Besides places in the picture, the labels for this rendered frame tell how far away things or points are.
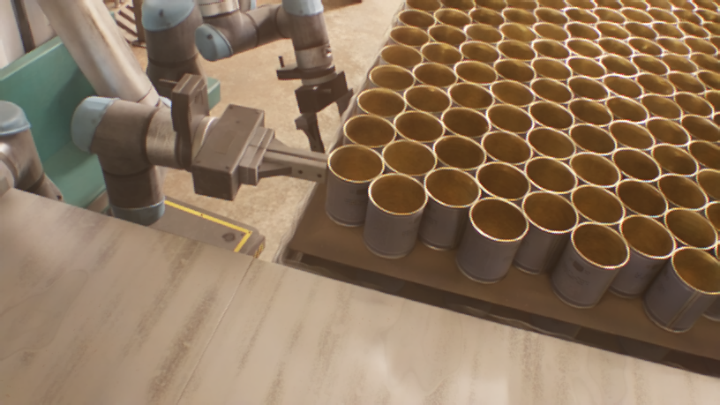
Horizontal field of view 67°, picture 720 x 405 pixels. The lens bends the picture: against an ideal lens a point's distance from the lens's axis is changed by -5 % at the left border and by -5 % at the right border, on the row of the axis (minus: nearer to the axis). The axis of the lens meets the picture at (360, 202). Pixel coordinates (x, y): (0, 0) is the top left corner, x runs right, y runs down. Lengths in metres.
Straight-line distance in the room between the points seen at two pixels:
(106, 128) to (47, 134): 0.52
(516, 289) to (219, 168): 0.38
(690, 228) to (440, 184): 0.33
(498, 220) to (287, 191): 1.72
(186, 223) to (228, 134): 1.09
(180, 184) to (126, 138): 1.68
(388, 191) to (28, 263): 0.43
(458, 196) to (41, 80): 0.83
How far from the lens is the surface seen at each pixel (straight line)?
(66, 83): 1.28
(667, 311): 0.74
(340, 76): 1.23
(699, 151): 0.97
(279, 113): 2.81
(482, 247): 0.66
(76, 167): 1.25
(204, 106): 0.73
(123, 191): 0.81
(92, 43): 0.85
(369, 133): 0.79
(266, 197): 2.34
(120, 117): 0.76
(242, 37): 1.17
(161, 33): 1.33
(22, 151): 1.03
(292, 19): 1.15
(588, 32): 1.18
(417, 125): 0.81
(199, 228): 1.78
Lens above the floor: 1.58
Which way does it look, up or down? 42 degrees down
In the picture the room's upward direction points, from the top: 8 degrees clockwise
